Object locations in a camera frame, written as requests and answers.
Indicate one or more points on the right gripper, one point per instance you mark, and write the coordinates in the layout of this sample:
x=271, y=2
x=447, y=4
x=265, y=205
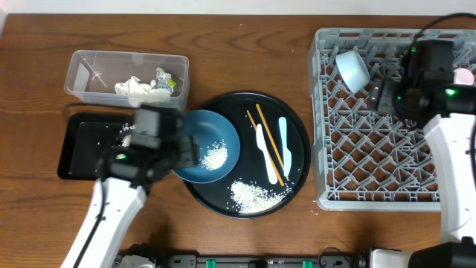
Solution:
x=410, y=118

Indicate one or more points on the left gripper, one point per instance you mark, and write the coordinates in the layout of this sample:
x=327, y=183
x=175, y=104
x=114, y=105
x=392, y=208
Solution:
x=190, y=143

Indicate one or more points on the pink cup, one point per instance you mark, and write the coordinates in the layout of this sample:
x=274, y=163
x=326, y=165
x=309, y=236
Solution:
x=462, y=76

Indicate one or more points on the white napkin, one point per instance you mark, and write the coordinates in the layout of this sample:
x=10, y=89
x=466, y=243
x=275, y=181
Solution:
x=138, y=92

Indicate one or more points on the dark blue bowl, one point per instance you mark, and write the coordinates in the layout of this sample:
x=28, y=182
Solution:
x=208, y=127

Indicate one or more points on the foil snack wrapper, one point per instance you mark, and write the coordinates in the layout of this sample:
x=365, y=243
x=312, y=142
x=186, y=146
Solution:
x=164, y=80

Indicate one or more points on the light blue small bowl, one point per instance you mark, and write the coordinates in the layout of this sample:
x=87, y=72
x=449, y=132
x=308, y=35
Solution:
x=353, y=70

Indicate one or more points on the white plastic spoon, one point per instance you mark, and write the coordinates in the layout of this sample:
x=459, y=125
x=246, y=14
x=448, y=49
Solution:
x=261, y=143

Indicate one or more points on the light blue plastic knife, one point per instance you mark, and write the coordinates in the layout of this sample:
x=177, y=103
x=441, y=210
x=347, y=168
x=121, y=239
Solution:
x=287, y=155

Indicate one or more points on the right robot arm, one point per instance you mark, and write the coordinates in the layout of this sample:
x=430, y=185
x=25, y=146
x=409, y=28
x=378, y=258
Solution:
x=450, y=135

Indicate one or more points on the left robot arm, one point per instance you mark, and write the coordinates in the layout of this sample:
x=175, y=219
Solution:
x=125, y=175

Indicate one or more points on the clear plastic waste bin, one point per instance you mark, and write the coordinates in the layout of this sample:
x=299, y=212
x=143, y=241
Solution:
x=92, y=76

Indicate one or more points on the grey dishwasher rack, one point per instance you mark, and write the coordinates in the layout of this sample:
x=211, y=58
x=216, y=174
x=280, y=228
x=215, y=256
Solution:
x=364, y=160

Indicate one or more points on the rice pile on rectangular tray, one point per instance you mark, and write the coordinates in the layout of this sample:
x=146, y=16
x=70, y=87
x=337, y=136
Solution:
x=124, y=135

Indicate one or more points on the pile of white rice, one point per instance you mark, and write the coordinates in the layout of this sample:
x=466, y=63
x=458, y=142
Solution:
x=215, y=156

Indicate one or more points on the black rectangular tray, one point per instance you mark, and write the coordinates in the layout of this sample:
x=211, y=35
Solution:
x=86, y=137

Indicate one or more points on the rice pile on round tray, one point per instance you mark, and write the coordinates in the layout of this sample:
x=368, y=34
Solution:
x=253, y=199

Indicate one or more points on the round black serving tray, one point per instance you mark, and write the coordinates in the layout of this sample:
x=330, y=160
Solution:
x=250, y=167

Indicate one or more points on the wooden chopstick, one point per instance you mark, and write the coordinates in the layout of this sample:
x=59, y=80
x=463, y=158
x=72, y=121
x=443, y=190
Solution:
x=270, y=136
x=254, y=125

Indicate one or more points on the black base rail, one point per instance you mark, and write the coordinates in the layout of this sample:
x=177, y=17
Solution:
x=142, y=255

